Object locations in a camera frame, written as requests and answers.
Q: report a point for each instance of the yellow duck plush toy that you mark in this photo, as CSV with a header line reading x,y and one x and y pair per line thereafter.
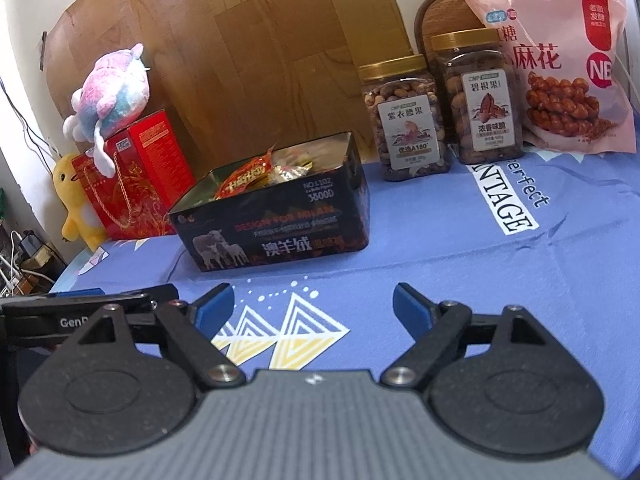
x,y
81,220

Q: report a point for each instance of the black tin box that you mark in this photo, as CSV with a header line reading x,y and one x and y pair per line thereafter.
x,y
325,213

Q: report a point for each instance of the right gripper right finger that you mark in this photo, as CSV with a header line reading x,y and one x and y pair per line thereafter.
x,y
437,331

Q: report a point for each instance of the pink twisted snack bag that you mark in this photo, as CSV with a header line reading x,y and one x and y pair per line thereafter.
x,y
563,55

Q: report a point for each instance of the brown round wooden board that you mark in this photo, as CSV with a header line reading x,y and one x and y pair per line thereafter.
x,y
437,17

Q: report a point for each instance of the pink blue plush toy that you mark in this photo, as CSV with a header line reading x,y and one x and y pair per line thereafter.
x,y
112,97

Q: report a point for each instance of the clear yellow snack packet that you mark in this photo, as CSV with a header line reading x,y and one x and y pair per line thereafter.
x,y
290,167

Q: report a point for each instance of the red orange snack packet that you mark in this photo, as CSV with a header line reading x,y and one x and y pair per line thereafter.
x,y
241,178

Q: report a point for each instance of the red gift box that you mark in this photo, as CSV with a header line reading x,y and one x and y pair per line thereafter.
x,y
151,175

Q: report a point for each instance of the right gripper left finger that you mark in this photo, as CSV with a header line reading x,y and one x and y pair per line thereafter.
x,y
186,334

